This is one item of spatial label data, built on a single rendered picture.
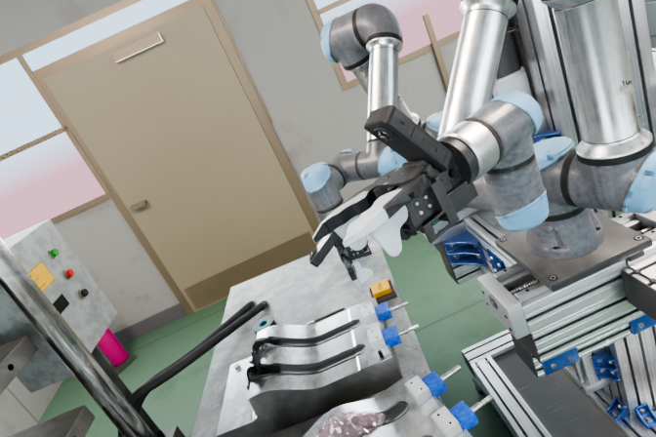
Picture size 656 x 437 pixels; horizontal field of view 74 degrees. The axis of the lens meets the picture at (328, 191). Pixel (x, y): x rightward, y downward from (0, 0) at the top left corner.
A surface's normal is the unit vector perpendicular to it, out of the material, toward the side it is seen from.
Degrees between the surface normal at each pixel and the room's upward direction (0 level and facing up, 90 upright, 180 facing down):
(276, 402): 90
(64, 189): 90
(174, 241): 90
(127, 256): 90
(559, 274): 0
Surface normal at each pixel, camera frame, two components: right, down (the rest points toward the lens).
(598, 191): -0.80, 0.46
